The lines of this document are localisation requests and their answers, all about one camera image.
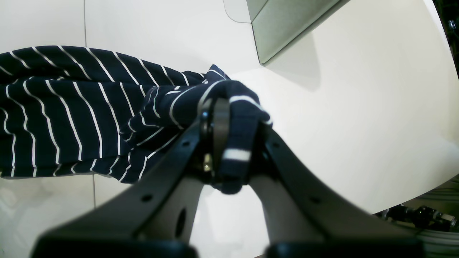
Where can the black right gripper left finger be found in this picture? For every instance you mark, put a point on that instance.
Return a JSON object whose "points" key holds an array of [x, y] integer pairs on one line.
{"points": [[151, 218]]}

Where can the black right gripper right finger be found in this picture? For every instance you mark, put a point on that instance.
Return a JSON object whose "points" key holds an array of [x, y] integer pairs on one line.
{"points": [[307, 219]]}

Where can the navy white striped t-shirt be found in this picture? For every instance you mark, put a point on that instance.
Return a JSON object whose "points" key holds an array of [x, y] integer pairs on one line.
{"points": [[67, 110]]}

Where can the grey tray edge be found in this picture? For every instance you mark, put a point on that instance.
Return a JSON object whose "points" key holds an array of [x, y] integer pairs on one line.
{"points": [[277, 23]]}

